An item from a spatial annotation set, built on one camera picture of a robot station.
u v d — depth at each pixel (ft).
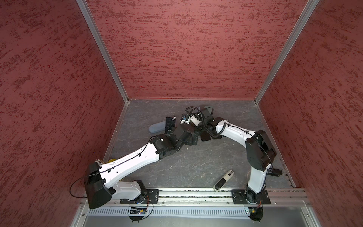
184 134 1.69
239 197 2.42
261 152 1.75
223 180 2.49
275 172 2.72
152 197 2.44
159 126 3.35
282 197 2.51
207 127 2.24
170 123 2.96
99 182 1.27
